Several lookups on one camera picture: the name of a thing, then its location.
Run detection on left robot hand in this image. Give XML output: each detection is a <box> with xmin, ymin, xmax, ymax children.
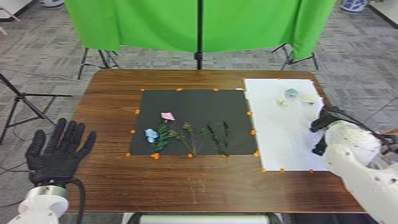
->
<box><xmin>24</xmin><ymin>117</ymin><xmax>100</xmax><ymax>186</ymax></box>

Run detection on blue flower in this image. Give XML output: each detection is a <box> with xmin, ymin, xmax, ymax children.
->
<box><xmin>145</xmin><ymin>128</ymin><xmax>162</xmax><ymax>144</ymax></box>

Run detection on black tripod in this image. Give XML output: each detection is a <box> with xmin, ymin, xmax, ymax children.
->
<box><xmin>0</xmin><ymin>73</ymin><xmax>75</xmax><ymax>145</ymax></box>

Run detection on pink flower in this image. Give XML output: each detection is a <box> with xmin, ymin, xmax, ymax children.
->
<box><xmin>152</xmin><ymin>112</ymin><xmax>180</xmax><ymax>154</ymax></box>

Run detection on green sprig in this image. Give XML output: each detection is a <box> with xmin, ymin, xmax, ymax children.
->
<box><xmin>173</xmin><ymin>122</ymin><xmax>207</xmax><ymax>155</ymax></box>
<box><xmin>205</xmin><ymin>121</ymin><xmax>234</xmax><ymax>156</ymax></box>

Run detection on dark mat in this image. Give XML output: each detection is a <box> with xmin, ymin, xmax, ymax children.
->
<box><xmin>129</xmin><ymin>89</ymin><xmax>260</xmax><ymax>157</ymax></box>

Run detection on black backdrop stand legs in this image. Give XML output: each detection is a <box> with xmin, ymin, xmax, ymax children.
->
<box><xmin>75</xmin><ymin>47</ymin><xmax>125</xmax><ymax>81</ymax></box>
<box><xmin>271</xmin><ymin>42</ymin><xmax>322</xmax><ymax>71</ymax></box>

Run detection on pale grey bar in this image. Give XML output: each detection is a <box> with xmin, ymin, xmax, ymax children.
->
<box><xmin>127</xmin><ymin>213</ymin><xmax>287</xmax><ymax>224</ymax></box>

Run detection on white sheet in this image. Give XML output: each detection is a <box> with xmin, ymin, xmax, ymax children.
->
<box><xmin>242</xmin><ymin>78</ymin><xmax>335</xmax><ymax>173</ymax></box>

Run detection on pale green flower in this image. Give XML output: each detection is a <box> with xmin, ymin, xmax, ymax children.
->
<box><xmin>283</xmin><ymin>87</ymin><xmax>303</xmax><ymax>100</ymax></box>

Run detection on black backdrop stand pole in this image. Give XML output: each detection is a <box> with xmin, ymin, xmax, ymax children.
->
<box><xmin>194</xmin><ymin>0</ymin><xmax>207</xmax><ymax>71</ymax></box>

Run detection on blue and white vase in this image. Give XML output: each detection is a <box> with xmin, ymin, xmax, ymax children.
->
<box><xmin>40</xmin><ymin>0</ymin><xmax>66</xmax><ymax>9</ymax></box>
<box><xmin>340</xmin><ymin>0</ymin><xmax>374</xmax><ymax>14</ymax></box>

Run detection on black cable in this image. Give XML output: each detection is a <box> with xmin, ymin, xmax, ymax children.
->
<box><xmin>63</xmin><ymin>177</ymin><xmax>90</xmax><ymax>224</ymax></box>

